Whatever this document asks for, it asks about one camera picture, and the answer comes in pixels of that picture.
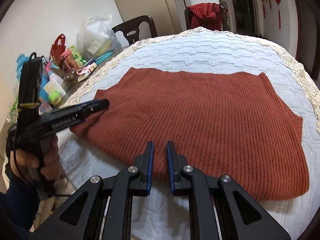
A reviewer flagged rust orange knit sweater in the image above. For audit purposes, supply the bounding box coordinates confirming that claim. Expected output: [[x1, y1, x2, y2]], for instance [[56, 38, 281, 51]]
[[71, 68, 310, 200]]

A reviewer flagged person's left hand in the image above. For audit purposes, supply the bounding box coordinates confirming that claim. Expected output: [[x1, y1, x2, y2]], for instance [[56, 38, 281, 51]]
[[10, 135, 61, 182]]

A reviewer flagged green capped white bottle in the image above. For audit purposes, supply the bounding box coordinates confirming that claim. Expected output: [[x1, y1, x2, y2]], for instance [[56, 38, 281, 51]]
[[44, 79, 66, 107]]

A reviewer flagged blue plastic item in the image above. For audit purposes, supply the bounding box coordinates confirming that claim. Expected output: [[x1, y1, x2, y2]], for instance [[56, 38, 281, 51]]
[[16, 54, 49, 102]]

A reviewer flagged green patterned box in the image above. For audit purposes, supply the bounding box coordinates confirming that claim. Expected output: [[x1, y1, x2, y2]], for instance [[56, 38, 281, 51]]
[[69, 45, 87, 68]]

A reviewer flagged red gift bag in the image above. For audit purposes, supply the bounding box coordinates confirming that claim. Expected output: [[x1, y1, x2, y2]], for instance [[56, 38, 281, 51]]
[[50, 34, 66, 60]]

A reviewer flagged white plastic bag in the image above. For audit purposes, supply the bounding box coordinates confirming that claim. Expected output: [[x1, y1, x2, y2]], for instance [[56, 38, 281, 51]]
[[76, 14, 121, 60]]

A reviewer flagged dark wooden chair left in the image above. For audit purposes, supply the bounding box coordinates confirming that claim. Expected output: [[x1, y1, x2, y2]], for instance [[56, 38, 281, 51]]
[[112, 15, 158, 45]]

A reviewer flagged white quilted lace tablecloth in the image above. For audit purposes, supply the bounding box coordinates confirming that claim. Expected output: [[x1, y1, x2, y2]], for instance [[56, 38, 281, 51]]
[[56, 28, 319, 239]]

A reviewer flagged beige cabinet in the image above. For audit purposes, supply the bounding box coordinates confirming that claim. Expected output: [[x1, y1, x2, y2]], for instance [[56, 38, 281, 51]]
[[115, 0, 181, 36]]

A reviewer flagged dark chair with red cloth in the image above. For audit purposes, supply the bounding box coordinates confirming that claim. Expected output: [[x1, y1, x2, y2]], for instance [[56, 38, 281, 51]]
[[184, 2, 230, 32]]

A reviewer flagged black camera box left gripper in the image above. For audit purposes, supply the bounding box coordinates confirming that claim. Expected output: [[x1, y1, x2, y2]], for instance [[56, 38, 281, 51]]
[[17, 52, 43, 128]]

